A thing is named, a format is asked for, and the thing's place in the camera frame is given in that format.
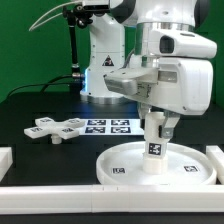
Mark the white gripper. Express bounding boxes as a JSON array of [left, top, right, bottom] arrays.
[[136, 27, 217, 138]]

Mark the white round table top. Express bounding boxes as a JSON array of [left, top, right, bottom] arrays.
[[96, 141, 217, 185]]

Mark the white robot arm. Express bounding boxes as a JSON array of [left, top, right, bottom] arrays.
[[83, 0, 217, 138]]

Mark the white fiducial marker sheet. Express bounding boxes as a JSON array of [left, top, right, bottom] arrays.
[[79, 119, 144, 136]]

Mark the white right fence bar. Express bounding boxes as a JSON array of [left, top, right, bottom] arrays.
[[206, 145, 224, 185]]

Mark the white fence bar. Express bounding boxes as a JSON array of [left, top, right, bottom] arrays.
[[0, 147, 13, 181], [0, 185, 224, 214], [206, 145, 224, 185]]

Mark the white cross-shaped table base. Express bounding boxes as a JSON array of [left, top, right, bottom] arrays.
[[24, 117, 85, 144]]

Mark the white front fence bar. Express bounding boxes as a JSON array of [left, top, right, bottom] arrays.
[[0, 185, 224, 214]]

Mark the white left fence bar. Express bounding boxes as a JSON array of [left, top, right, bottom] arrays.
[[0, 147, 13, 181]]

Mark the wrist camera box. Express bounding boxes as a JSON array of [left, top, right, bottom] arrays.
[[104, 67, 158, 98]]

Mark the black cable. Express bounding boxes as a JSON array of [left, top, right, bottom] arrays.
[[6, 74, 84, 99]]

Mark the black camera on mount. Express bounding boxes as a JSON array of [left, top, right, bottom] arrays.
[[82, 0, 109, 13]]

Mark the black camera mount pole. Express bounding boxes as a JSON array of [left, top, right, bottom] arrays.
[[62, 4, 92, 79]]

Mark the white cable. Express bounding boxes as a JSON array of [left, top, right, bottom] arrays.
[[28, 0, 84, 32]]

